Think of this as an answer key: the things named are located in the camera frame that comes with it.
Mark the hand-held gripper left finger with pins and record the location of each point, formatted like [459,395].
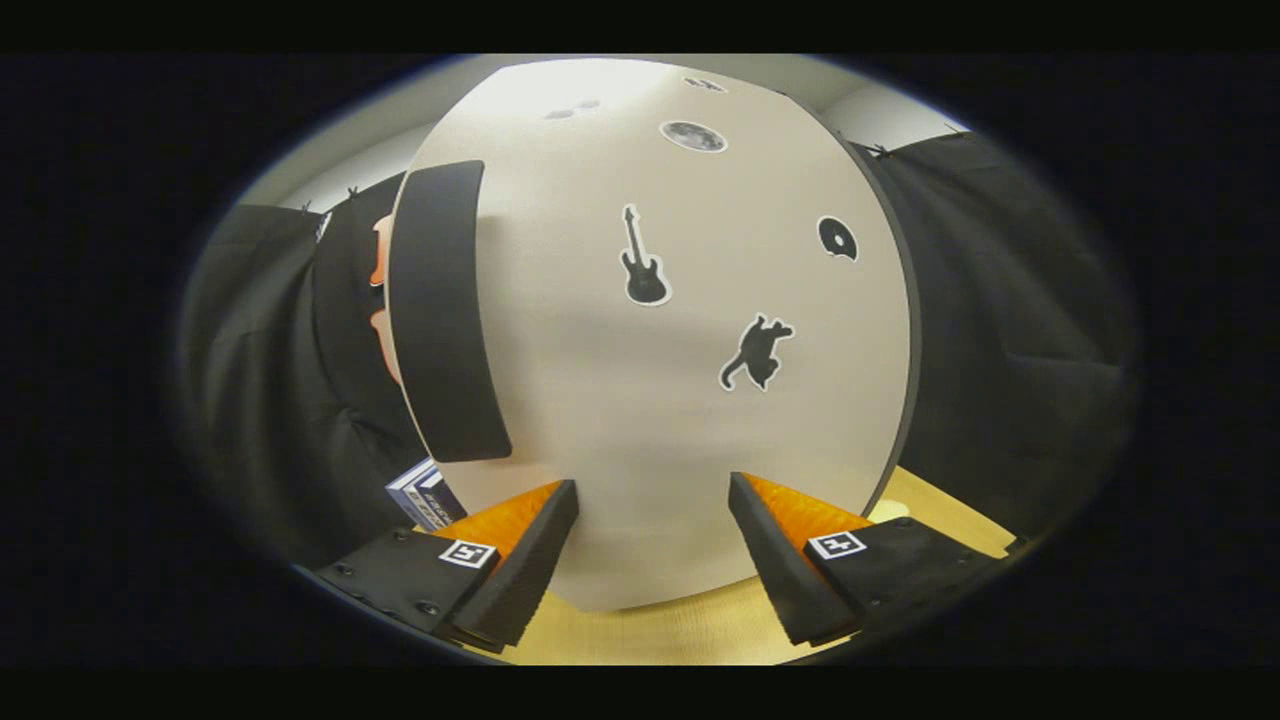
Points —
[525,570]

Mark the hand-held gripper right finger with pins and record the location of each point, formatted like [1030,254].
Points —
[775,560]

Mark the stack of dark books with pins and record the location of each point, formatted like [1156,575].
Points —
[420,495]

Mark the black backdrop cloth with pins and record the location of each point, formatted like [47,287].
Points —
[1000,350]

